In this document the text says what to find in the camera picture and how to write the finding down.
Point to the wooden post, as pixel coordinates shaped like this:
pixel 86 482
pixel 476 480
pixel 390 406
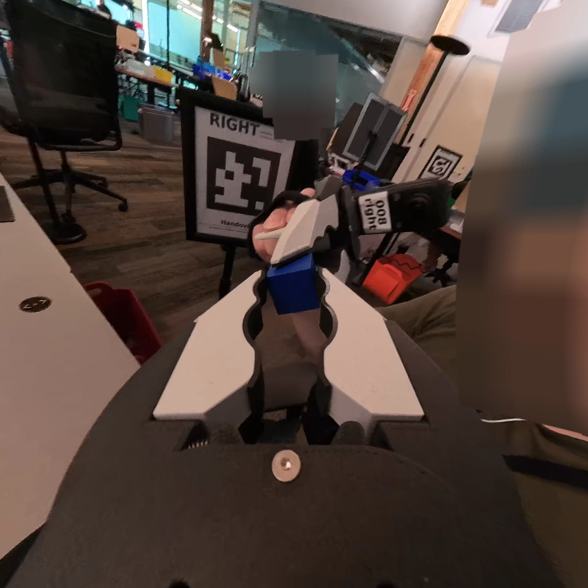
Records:
pixel 432 78

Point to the black square pad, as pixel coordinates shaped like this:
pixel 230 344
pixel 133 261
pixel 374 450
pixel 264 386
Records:
pixel 5 204

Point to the person's olive clothing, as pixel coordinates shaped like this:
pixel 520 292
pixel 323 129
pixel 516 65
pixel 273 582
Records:
pixel 427 321

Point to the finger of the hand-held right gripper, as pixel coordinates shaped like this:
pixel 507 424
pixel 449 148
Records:
pixel 303 229
pixel 328 187

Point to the red floor bin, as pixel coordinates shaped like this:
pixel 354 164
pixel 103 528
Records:
pixel 128 317

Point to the wall vent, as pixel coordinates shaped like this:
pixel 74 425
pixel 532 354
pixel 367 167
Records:
pixel 519 16

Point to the black office chair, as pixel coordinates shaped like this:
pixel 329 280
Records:
pixel 64 69

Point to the orange red bin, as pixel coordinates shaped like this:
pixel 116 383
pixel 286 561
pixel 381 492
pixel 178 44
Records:
pixel 390 280

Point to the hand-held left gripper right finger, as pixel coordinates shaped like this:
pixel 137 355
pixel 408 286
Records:
pixel 372 367

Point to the cardboard box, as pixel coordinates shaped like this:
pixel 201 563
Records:
pixel 128 37
pixel 225 87

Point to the blue storage bin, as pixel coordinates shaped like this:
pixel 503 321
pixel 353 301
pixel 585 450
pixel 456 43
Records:
pixel 360 178

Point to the blue cube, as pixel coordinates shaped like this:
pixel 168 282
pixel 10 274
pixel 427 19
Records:
pixel 294 289

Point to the grey monitor back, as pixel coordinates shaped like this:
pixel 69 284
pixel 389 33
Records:
pixel 372 133

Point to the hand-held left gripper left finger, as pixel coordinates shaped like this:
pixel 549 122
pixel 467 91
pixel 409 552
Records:
pixel 206 367

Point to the black floor lamp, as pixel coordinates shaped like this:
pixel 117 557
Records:
pixel 450 45

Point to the black white marker sign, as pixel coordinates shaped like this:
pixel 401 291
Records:
pixel 441 163
pixel 243 174

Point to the person's right hand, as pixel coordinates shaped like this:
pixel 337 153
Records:
pixel 273 223

